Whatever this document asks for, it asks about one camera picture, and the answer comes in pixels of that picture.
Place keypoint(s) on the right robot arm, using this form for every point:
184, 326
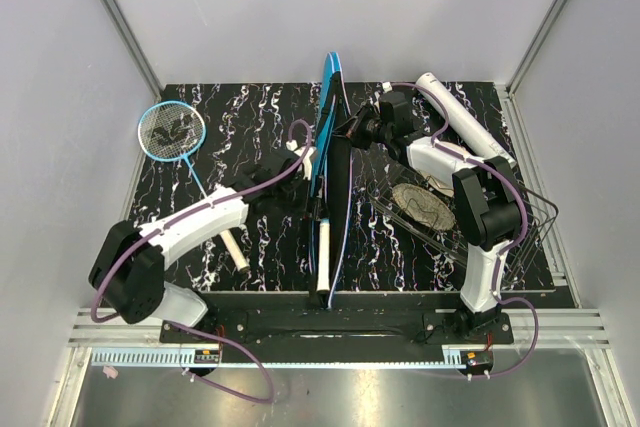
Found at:
488, 205

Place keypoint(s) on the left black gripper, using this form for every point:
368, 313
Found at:
298, 178

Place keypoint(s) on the blue racket cover bag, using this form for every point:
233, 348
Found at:
335, 162

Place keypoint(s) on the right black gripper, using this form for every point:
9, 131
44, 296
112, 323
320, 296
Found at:
356, 137

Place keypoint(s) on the white shuttlecock tube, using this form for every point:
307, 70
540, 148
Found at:
476, 137

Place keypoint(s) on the blue badminton racket front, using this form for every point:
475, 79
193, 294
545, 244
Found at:
171, 132

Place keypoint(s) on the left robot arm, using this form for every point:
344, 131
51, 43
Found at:
129, 272

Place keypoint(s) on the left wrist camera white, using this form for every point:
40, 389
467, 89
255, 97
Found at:
307, 155

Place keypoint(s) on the blue badminton racket back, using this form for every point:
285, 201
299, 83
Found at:
323, 236

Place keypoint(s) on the black wire dish rack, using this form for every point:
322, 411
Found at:
436, 261

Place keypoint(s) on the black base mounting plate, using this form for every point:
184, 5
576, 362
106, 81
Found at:
370, 327

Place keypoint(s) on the blue badminton racket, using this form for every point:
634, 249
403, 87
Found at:
171, 132
323, 236

